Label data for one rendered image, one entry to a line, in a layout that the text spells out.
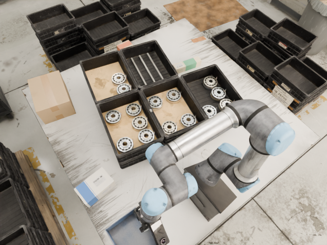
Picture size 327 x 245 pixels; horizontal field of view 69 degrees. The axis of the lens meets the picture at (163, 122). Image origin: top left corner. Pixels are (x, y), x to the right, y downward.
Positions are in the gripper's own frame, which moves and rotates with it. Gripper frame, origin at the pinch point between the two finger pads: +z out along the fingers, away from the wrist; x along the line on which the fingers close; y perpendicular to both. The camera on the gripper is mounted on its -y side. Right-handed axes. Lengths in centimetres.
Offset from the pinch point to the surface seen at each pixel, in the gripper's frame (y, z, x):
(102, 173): 44, 33, 1
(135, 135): 54, 26, -27
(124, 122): 66, 26, -26
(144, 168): 35, 39, -24
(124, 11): 215, 54, -112
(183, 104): 56, 21, -67
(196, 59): 90, 23, -108
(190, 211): -2, 38, -33
